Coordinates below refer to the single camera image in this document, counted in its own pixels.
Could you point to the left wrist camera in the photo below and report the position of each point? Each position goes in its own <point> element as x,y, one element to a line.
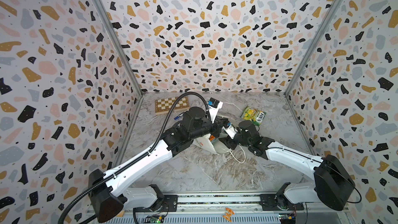
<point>214,106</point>

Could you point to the orange clips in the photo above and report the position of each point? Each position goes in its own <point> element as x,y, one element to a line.
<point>228,215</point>

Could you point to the circuit board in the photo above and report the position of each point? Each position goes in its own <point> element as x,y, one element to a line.
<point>154,219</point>
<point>287,219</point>

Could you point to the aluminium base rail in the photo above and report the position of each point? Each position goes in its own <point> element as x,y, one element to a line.
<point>250,207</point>

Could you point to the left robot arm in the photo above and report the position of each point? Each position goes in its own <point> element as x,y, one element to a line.
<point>110,192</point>

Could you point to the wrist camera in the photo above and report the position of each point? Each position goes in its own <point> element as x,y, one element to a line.
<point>214,106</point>
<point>230,131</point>

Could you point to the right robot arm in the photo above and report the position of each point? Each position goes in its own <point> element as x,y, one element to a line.
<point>329,182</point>

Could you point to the wooden chessboard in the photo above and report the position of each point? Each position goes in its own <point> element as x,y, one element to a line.
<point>162,106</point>

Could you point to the white paper bag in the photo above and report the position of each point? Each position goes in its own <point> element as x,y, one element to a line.
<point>218,146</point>

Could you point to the yellow green snack packet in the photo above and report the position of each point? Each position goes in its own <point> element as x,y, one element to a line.
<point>254,115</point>

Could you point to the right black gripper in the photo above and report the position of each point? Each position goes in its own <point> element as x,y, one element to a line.
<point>228,142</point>

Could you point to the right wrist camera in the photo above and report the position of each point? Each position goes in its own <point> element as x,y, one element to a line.
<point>230,131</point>

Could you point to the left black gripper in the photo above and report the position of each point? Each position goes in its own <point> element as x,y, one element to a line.
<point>218,124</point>

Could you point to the left circuit board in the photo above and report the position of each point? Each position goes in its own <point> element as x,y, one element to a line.
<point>154,219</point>

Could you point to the right circuit board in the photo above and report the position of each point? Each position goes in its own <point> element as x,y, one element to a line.
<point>287,219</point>

